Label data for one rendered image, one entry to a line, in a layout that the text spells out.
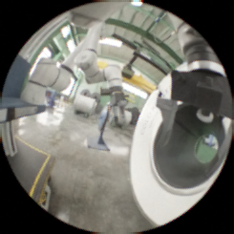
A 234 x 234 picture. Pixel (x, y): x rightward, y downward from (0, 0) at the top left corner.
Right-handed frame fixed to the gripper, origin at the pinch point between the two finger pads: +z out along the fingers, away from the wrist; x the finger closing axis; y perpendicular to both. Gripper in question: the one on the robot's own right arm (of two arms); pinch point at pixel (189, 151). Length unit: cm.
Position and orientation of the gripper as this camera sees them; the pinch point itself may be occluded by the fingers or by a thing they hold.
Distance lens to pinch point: 17.5
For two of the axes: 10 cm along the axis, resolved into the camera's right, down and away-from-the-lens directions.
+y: -8.9, 1.3, -4.3
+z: -0.2, 9.5, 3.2
